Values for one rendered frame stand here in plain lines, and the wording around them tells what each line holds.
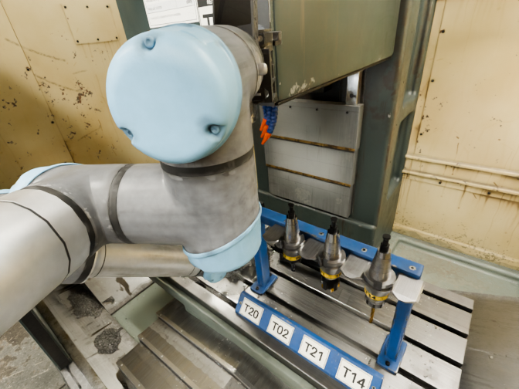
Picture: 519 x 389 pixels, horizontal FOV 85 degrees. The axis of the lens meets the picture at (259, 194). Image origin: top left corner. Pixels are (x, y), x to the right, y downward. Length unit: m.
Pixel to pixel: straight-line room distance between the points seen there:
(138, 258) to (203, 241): 0.39
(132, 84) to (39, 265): 0.13
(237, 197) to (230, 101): 0.08
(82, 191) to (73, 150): 1.48
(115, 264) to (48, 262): 0.37
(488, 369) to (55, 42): 2.06
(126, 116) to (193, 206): 0.08
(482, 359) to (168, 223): 1.11
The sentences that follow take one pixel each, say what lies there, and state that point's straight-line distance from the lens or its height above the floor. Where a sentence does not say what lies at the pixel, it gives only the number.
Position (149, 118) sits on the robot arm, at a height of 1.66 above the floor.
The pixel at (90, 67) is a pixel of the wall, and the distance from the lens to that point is 1.76.
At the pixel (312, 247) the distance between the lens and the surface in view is 0.73.
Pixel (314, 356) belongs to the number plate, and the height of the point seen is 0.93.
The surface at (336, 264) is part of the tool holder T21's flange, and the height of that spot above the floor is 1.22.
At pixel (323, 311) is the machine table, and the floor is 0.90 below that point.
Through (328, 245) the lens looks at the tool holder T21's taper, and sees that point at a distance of 0.66.
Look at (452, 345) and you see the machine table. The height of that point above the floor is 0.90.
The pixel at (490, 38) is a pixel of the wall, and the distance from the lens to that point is 1.45.
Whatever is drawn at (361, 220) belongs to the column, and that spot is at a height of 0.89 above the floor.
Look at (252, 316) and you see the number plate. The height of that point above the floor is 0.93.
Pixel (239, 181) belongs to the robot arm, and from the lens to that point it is 0.21.
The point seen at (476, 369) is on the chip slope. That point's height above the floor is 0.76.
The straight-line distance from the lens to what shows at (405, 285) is 0.68.
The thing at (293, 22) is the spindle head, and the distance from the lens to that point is 0.55.
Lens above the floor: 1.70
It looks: 31 degrees down
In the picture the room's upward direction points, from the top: 6 degrees counter-clockwise
